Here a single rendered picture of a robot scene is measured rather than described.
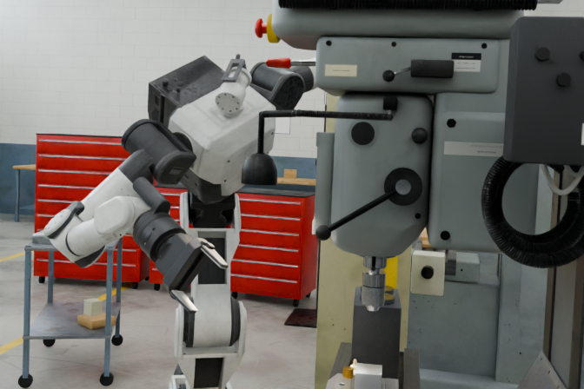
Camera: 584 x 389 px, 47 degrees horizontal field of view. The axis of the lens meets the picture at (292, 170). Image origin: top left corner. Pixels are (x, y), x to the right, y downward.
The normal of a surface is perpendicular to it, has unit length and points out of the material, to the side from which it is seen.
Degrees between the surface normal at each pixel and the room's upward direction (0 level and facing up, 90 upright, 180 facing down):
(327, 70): 90
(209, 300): 60
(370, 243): 123
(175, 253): 74
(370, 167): 90
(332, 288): 90
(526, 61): 90
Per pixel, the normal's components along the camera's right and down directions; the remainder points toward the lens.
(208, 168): 0.06, 0.69
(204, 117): 0.19, -0.65
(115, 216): -0.61, -0.07
